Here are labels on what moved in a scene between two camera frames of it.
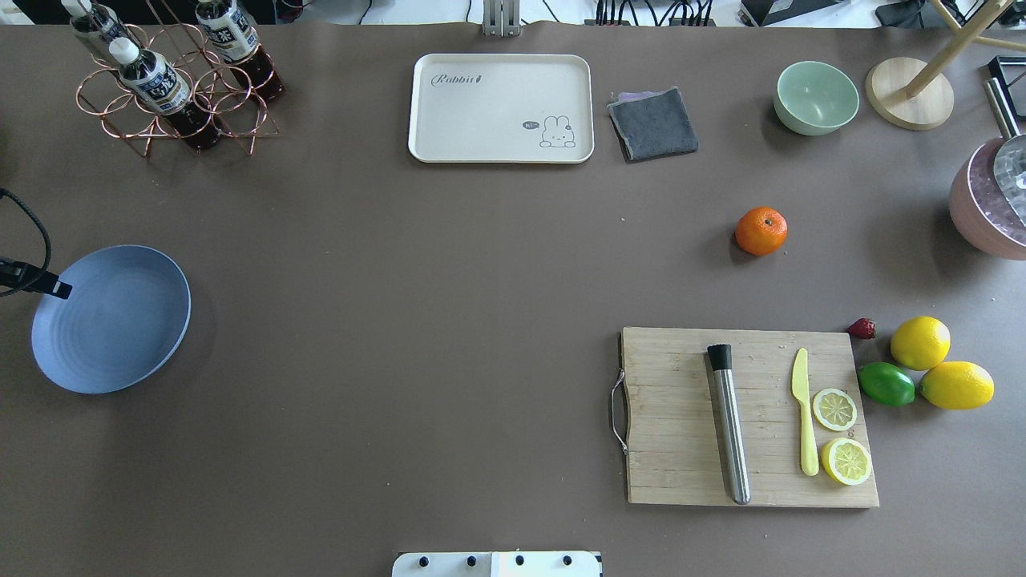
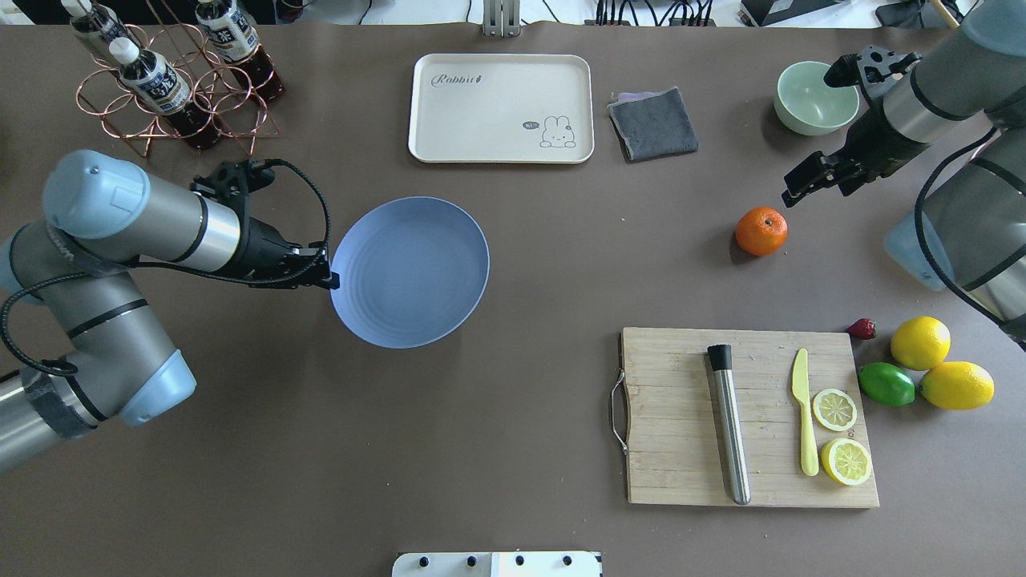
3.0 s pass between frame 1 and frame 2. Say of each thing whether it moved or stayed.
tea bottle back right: stayed
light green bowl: stayed
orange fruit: stayed
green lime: stayed
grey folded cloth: stayed
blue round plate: moved
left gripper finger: moved
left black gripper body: moved
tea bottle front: stayed
